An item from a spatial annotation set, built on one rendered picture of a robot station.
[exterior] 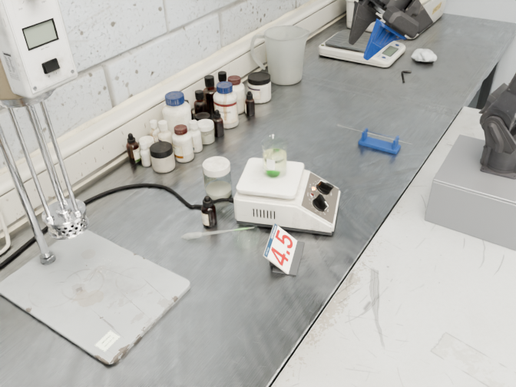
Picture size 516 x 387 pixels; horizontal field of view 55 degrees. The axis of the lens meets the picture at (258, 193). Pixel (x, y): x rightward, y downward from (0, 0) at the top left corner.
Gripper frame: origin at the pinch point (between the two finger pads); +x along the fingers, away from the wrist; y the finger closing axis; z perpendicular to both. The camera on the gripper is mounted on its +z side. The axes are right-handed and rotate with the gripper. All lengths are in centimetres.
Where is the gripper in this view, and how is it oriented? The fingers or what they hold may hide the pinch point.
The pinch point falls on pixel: (368, 35)
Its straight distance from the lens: 100.6
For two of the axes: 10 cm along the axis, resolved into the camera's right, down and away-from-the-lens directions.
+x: -5.0, 7.5, 4.3
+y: -1.8, -5.7, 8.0
